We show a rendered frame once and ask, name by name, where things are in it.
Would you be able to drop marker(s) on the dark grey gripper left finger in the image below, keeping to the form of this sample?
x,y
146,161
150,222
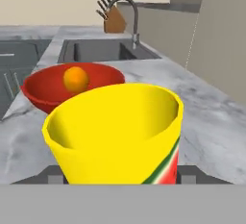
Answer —
x,y
48,175

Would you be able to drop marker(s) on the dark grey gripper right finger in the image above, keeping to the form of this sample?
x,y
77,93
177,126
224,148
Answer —
x,y
192,175

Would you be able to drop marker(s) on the yellow cup with watermelon print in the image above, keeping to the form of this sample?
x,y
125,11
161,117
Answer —
x,y
115,135

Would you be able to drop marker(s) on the red bowl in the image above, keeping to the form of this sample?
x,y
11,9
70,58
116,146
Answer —
x,y
44,90

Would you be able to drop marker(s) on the orange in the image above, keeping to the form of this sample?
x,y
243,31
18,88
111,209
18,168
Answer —
x,y
76,79

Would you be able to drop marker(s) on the grey sink basin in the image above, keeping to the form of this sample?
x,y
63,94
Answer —
x,y
102,50

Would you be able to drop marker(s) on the dark grey drawer front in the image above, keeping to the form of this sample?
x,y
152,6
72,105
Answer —
x,y
17,53

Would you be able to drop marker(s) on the grey curved tap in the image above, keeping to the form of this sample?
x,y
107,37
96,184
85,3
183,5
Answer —
x,y
134,19

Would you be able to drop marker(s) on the wooden knife block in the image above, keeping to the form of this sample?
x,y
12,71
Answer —
x,y
113,21

